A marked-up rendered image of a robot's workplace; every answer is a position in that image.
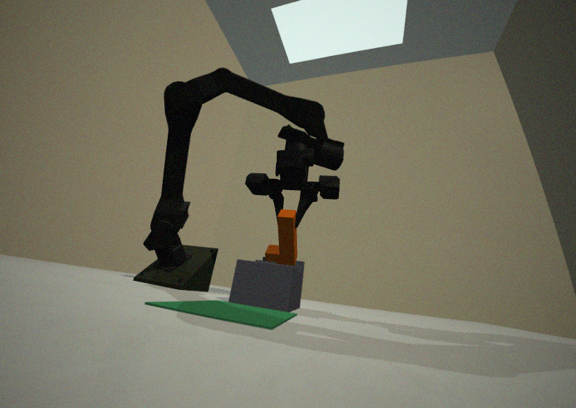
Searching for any orange block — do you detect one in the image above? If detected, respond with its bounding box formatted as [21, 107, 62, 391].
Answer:
[265, 209, 297, 265]

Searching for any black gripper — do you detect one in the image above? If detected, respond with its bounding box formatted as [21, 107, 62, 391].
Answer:
[245, 166, 340, 228]

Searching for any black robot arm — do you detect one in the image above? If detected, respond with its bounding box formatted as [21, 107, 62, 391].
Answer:
[143, 68, 345, 272]

